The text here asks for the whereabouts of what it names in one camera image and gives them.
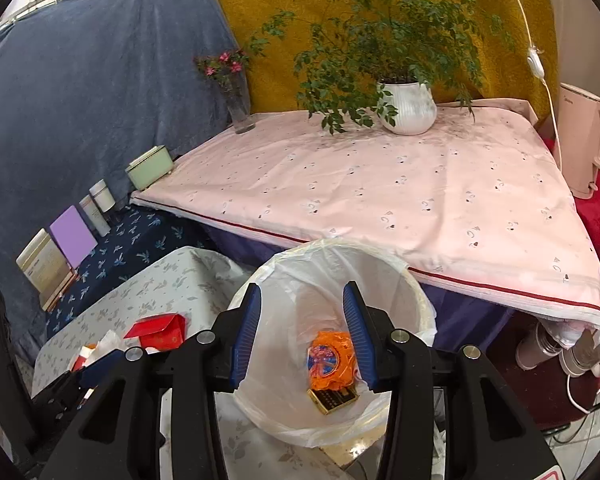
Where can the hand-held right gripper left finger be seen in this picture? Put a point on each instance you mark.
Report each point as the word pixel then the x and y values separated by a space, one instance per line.
pixel 247 330

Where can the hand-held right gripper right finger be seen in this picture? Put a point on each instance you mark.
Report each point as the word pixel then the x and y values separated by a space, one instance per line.
pixel 357 335

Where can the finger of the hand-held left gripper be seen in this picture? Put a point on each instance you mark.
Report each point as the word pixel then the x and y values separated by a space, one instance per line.
pixel 100 366

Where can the white tissue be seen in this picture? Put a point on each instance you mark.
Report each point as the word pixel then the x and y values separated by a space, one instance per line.
pixel 110 342

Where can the orange plastic wrapper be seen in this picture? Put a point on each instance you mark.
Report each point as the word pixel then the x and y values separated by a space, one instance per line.
pixel 330 360

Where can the bin with white plastic liner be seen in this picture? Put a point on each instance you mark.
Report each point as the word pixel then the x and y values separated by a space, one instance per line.
pixel 290 285

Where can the red paper box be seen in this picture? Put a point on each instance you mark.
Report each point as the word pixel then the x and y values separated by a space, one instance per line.
pixel 155 330

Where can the gold black small box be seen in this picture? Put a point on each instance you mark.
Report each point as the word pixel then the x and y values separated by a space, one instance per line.
pixel 332 400

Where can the wooden stand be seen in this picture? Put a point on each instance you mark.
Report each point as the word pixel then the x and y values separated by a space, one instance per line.
pixel 60 290

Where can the grey floral cloth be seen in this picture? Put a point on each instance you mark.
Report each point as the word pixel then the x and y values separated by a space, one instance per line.
pixel 170 280

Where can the purple bed skirt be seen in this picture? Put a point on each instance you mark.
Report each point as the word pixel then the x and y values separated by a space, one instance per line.
pixel 460 320

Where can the beige gift box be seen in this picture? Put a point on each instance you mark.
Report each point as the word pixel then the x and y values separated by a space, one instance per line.
pixel 40 262

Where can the navy floral cloth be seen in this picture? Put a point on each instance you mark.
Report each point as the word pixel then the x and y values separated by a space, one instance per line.
pixel 125 255

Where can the purple card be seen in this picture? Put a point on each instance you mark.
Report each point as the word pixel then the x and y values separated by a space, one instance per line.
pixel 72 237

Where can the white cosmetic tube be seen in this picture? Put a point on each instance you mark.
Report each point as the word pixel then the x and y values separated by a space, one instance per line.
pixel 94 217

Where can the pink printed bedsheet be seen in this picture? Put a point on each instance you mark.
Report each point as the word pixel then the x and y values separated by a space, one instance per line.
pixel 380 185

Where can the pink thermos cup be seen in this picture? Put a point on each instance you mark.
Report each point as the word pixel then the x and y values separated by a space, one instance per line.
pixel 535 347

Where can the dark red mat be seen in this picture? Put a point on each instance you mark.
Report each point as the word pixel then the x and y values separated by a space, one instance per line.
pixel 530 400

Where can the pale green box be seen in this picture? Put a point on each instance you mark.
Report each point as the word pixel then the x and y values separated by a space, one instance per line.
pixel 150 170

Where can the glass vase with pink flowers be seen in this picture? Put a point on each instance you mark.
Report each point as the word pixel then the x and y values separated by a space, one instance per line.
pixel 240 115

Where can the silver thermos cup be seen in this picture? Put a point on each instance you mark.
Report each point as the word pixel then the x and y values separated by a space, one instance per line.
pixel 580 355

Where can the green plant in white pot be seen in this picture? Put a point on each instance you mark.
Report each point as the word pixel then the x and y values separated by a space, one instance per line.
pixel 410 107

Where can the blue curtain cloth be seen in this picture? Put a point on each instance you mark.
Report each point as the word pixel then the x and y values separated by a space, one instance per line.
pixel 105 85

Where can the mustard yellow curtain cloth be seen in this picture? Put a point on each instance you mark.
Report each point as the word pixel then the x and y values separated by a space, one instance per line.
pixel 280 0

